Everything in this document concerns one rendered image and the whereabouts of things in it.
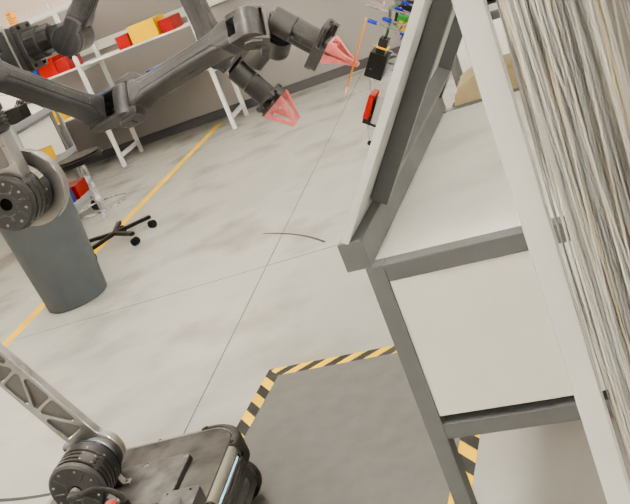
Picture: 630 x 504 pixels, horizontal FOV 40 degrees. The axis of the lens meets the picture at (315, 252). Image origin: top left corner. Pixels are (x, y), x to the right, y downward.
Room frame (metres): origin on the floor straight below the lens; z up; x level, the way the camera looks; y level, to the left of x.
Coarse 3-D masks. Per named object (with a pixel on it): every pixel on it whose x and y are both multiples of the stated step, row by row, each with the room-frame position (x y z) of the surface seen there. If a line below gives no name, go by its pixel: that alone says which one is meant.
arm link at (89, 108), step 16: (0, 64) 1.88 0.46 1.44; (0, 80) 1.86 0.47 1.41; (16, 80) 1.89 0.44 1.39; (32, 80) 1.92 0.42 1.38; (48, 80) 1.96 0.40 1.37; (16, 96) 1.92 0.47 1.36; (32, 96) 1.93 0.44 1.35; (48, 96) 1.94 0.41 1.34; (64, 96) 1.98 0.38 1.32; (80, 96) 2.01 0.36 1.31; (96, 96) 2.05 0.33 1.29; (112, 96) 2.09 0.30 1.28; (64, 112) 2.01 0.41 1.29; (80, 112) 2.02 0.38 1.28; (96, 112) 2.03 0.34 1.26; (112, 112) 2.08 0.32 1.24; (96, 128) 2.06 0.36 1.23; (112, 128) 2.07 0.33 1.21
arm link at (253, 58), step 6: (240, 54) 2.20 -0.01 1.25; (246, 54) 2.20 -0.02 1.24; (252, 54) 2.19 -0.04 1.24; (258, 54) 2.18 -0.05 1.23; (222, 60) 2.19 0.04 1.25; (228, 60) 2.19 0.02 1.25; (234, 60) 2.20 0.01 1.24; (246, 60) 2.19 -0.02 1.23; (252, 60) 2.19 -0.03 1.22; (258, 60) 2.18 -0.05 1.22; (264, 60) 2.19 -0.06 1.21; (216, 66) 2.20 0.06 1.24; (222, 66) 2.20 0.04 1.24; (228, 66) 2.19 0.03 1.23; (252, 66) 2.19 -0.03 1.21; (258, 66) 2.19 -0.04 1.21; (222, 72) 2.20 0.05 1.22
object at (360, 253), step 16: (432, 112) 2.56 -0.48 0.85; (432, 128) 2.50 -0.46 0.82; (416, 144) 2.28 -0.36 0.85; (416, 160) 2.23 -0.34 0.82; (400, 176) 2.05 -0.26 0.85; (400, 192) 2.01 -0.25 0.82; (368, 208) 1.85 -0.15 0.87; (384, 208) 1.86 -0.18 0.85; (368, 224) 1.74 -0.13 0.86; (384, 224) 1.83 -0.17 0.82; (352, 240) 1.68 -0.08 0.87; (368, 240) 1.70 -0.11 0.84; (352, 256) 1.68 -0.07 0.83; (368, 256) 1.67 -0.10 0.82
